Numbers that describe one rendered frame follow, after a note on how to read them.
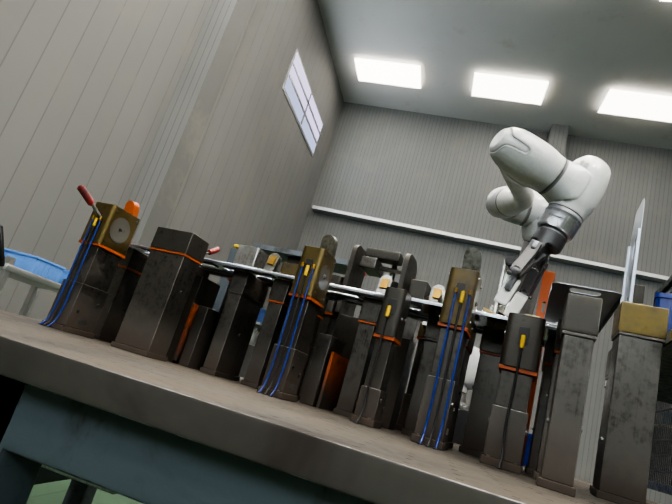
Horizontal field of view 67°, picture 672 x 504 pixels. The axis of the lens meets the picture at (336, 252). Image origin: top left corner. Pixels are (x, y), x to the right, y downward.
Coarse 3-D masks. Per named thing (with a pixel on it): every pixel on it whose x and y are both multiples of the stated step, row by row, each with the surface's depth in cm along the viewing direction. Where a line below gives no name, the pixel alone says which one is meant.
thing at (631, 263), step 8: (640, 208) 116; (640, 216) 114; (640, 224) 112; (632, 232) 121; (640, 232) 110; (632, 240) 119; (632, 248) 117; (632, 256) 115; (632, 264) 113; (632, 272) 111; (624, 280) 118; (632, 280) 107; (624, 288) 118; (632, 288) 107; (624, 296) 116; (632, 296) 106
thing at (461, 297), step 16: (464, 272) 101; (448, 288) 101; (464, 288) 100; (480, 288) 106; (448, 304) 100; (464, 304) 99; (448, 320) 98; (464, 320) 97; (448, 336) 98; (464, 336) 100; (448, 352) 97; (432, 368) 97; (448, 368) 96; (432, 384) 96; (448, 384) 95; (432, 400) 94; (448, 400) 93; (432, 416) 94; (448, 416) 94; (416, 432) 94; (432, 432) 92; (448, 432) 98
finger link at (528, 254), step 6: (534, 240) 117; (528, 246) 117; (540, 246) 116; (522, 252) 116; (528, 252) 116; (534, 252) 115; (522, 258) 115; (528, 258) 115; (516, 264) 114; (522, 264) 114; (522, 270) 114
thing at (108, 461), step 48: (0, 384) 60; (0, 432) 58; (48, 432) 57; (96, 432) 56; (144, 432) 55; (0, 480) 58; (48, 480) 179; (96, 480) 54; (144, 480) 53; (192, 480) 52; (240, 480) 52; (288, 480) 51
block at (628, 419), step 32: (640, 320) 95; (640, 352) 94; (608, 384) 98; (640, 384) 92; (608, 416) 92; (640, 416) 90; (608, 448) 90; (640, 448) 89; (608, 480) 88; (640, 480) 87
